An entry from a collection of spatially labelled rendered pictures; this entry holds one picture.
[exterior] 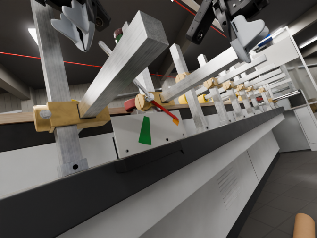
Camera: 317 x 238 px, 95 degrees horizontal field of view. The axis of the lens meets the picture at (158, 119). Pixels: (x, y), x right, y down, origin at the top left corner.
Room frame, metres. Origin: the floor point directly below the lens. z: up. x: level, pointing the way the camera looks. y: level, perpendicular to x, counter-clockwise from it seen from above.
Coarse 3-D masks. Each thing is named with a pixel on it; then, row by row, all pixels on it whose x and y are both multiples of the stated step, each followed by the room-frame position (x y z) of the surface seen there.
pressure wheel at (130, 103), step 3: (132, 99) 0.56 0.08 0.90; (126, 102) 0.56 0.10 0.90; (129, 102) 0.56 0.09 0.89; (132, 102) 0.56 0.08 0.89; (126, 105) 0.57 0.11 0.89; (129, 105) 0.56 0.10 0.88; (132, 105) 0.56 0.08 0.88; (126, 108) 0.57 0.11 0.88; (129, 108) 0.56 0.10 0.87; (132, 108) 0.57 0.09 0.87; (135, 108) 0.58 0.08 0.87; (129, 111) 0.61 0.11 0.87; (132, 111) 0.62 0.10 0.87
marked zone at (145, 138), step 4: (144, 116) 0.40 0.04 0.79; (144, 120) 0.40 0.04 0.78; (148, 120) 0.41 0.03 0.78; (144, 124) 0.40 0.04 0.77; (148, 124) 0.41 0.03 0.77; (144, 128) 0.40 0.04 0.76; (148, 128) 0.40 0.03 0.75; (144, 132) 0.39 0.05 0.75; (148, 132) 0.40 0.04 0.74; (140, 136) 0.38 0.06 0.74; (144, 136) 0.39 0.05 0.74; (148, 136) 0.40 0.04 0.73; (140, 140) 0.38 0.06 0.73; (144, 140) 0.39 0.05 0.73; (148, 140) 0.40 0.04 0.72; (148, 144) 0.39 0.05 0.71
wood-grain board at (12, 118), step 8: (176, 104) 0.86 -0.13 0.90; (184, 104) 0.92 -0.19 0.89; (200, 104) 1.05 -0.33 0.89; (208, 104) 1.13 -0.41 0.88; (224, 104) 1.35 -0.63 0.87; (24, 112) 0.39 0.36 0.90; (32, 112) 0.40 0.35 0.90; (112, 112) 0.57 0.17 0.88; (120, 112) 0.60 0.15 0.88; (128, 112) 0.62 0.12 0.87; (0, 120) 0.36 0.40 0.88; (8, 120) 0.37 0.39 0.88; (16, 120) 0.38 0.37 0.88; (24, 120) 0.39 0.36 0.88; (32, 120) 0.40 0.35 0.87
